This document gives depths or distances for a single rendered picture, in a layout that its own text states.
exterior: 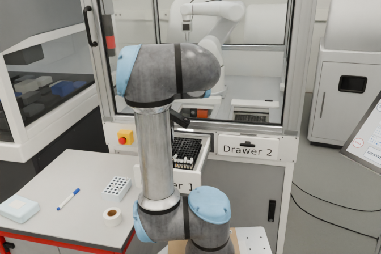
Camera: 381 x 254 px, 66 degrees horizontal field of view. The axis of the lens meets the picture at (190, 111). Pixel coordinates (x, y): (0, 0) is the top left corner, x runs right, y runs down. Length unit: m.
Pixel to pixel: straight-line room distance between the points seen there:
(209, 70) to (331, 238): 1.87
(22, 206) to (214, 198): 0.88
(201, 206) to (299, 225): 1.63
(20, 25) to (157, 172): 1.17
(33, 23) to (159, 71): 1.21
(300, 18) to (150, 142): 0.83
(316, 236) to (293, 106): 1.18
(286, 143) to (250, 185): 0.32
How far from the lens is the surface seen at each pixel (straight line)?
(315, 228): 2.40
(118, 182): 1.43
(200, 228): 0.84
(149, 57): 0.65
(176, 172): 1.23
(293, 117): 1.42
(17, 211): 1.44
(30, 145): 1.77
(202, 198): 0.84
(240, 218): 1.81
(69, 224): 1.36
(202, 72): 0.65
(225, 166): 1.59
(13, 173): 2.00
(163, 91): 0.66
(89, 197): 1.45
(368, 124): 1.38
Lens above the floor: 1.64
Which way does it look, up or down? 24 degrees down
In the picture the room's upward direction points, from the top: 2 degrees counter-clockwise
